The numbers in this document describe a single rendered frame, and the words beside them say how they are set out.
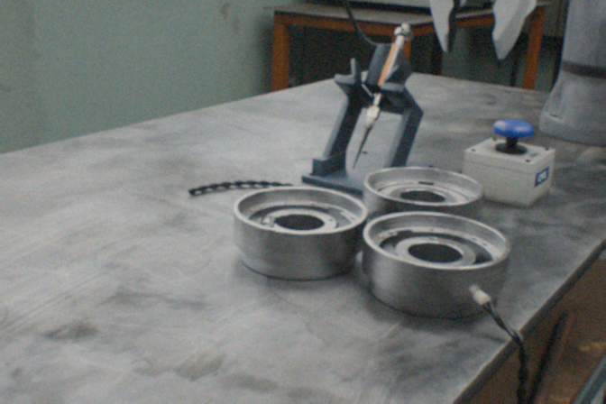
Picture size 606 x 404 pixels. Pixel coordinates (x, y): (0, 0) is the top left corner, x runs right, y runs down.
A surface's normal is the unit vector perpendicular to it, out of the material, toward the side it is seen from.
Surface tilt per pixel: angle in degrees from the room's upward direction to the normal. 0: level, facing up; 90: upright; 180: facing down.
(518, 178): 90
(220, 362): 0
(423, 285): 90
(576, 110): 72
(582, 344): 0
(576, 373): 0
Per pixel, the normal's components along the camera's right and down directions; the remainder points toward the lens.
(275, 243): -0.33, 0.27
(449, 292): 0.02, 0.30
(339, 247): 0.56, 0.27
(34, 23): 0.81, 0.21
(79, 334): 0.04, -0.95
